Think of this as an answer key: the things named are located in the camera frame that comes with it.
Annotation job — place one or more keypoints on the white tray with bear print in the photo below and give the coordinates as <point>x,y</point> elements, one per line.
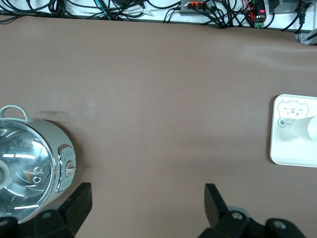
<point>282,148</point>

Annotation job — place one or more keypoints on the white plastic cup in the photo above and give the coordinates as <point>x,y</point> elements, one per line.
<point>304,129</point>

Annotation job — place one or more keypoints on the metal table edge bracket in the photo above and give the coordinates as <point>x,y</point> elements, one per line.
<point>308,38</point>

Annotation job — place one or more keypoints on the glass pot lid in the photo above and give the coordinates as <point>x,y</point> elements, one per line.
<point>24,161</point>

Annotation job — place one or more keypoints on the grey electric cooking pot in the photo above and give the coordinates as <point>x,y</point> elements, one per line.
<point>62,138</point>

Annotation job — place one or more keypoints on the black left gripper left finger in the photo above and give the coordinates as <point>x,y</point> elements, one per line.
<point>74,210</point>

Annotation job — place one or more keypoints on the grey power adapter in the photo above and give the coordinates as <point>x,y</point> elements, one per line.
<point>284,6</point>

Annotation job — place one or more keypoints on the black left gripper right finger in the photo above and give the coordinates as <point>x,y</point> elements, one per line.
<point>215,210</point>

